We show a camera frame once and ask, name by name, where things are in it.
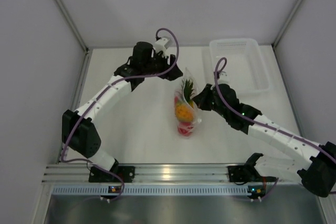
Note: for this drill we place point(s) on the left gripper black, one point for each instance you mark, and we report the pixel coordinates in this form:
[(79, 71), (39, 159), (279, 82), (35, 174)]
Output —
[(164, 60)]

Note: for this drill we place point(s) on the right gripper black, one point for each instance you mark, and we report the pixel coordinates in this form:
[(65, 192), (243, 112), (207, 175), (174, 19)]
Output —
[(201, 99)]

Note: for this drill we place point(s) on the fake pineapple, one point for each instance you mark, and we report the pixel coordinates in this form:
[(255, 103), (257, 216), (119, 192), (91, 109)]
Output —
[(185, 112)]

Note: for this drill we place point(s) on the clear zip top bag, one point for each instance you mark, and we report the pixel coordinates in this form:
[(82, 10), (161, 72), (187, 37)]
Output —
[(197, 119)]

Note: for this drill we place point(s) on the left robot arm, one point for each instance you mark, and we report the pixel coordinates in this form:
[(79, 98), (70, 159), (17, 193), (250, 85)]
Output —
[(78, 127)]

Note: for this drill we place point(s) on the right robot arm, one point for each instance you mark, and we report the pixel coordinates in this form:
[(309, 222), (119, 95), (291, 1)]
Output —
[(310, 164)]

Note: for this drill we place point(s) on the white plastic basket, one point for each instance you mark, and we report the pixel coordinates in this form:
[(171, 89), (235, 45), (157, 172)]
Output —
[(245, 67)]

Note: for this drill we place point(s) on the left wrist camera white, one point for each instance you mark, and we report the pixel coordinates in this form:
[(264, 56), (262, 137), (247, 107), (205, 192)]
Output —
[(162, 44)]

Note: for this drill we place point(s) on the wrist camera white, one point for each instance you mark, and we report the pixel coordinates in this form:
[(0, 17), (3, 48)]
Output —
[(223, 78), (162, 44)]

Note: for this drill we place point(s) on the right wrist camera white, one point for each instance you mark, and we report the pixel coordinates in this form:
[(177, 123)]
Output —
[(223, 78)]

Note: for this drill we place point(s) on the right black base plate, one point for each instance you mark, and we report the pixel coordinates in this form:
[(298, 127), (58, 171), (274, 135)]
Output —
[(239, 174)]

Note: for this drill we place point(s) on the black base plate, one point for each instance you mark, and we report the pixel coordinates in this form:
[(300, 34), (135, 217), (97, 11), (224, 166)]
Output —
[(126, 173), (239, 174)]

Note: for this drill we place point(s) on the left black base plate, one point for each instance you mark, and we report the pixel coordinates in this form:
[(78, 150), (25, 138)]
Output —
[(126, 173)]

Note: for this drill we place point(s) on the aluminium mounting rail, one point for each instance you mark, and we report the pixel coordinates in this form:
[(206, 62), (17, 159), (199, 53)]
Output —
[(144, 173)]

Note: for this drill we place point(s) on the white slotted cable duct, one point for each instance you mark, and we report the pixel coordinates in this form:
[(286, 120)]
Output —
[(153, 190)]

